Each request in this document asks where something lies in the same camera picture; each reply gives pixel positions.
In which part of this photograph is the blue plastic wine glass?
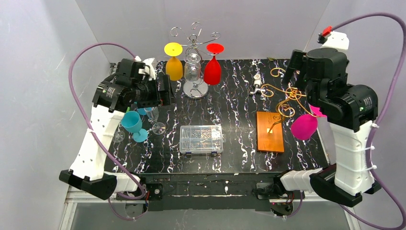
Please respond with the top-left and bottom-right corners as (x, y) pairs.
(121, 111), (148, 143)
(130, 104), (146, 115)

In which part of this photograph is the clear glass wine glass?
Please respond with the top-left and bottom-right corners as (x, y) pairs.
(112, 123), (125, 143)
(145, 107), (166, 135)

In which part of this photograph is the pink plastic wine glass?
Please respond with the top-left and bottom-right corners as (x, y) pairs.
(291, 105), (326, 140)

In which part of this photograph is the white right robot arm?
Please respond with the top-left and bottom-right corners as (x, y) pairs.
(273, 27), (381, 207)

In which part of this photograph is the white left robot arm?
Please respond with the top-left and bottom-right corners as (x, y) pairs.
(59, 57), (174, 200)

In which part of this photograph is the yellow plastic wine glass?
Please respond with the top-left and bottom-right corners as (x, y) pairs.
(164, 42), (183, 81)

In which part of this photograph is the clear glass on silver rack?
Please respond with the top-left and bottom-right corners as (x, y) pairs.
(184, 53), (201, 82)

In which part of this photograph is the red plastic wine glass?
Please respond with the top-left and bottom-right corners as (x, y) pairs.
(204, 43), (224, 85)

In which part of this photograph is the orange wooden rack base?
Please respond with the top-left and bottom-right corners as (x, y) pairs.
(256, 111), (284, 153)

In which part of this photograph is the small silver metal fixture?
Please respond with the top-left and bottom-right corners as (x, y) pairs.
(249, 74), (262, 96)

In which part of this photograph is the clear plastic screw box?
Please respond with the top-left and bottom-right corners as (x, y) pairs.
(179, 125), (224, 155)

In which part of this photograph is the silver wire glass rack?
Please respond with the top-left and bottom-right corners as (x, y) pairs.
(183, 22), (221, 100)

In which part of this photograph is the gold wire glass rack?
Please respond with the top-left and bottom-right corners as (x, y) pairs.
(260, 67), (313, 132)

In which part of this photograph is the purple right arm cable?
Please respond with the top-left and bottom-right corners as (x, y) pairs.
(285, 12), (406, 230)

